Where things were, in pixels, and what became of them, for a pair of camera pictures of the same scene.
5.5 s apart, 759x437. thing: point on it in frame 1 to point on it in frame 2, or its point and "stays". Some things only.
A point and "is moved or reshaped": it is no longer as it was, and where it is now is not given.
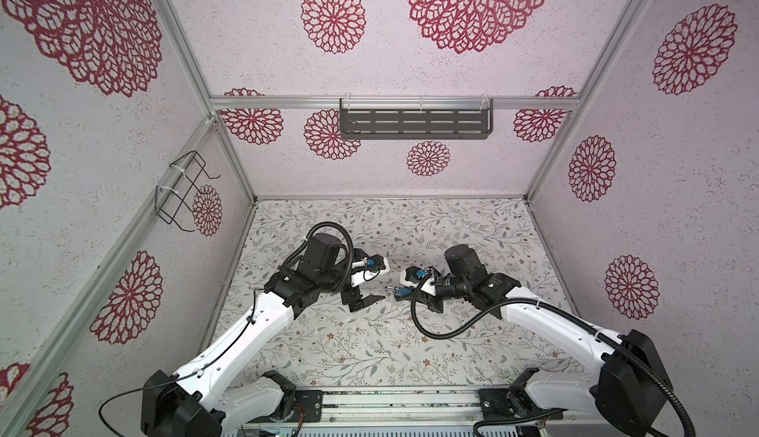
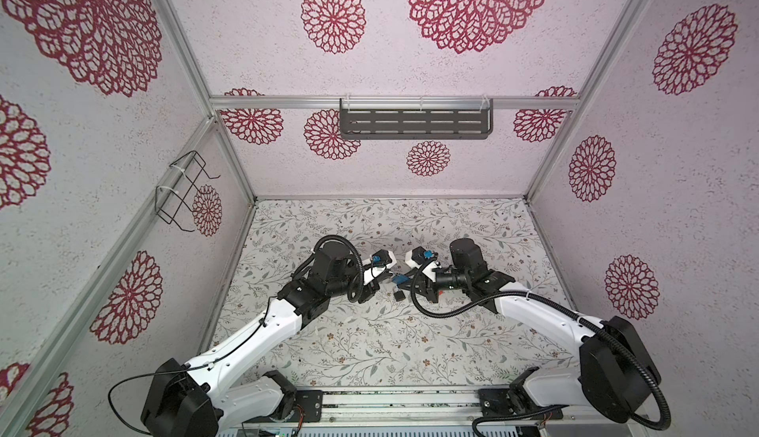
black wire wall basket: x=173 y=204 stays
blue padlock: x=402 y=293 is moved or reshaped
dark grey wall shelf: x=415 y=123 stays
